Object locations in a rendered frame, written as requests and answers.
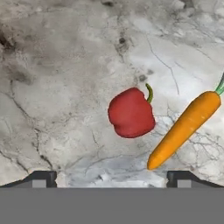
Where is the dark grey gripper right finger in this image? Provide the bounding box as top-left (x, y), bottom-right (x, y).
top-left (166, 170), bottom-right (224, 189)

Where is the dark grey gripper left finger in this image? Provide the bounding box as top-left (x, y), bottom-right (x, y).
top-left (0, 170), bottom-right (58, 189)

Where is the orange carrot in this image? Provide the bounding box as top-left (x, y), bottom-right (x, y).
top-left (146, 72), bottom-right (224, 172)

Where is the red bell pepper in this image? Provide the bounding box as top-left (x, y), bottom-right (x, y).
top-left (107, 82), bottom-right (157, 139)

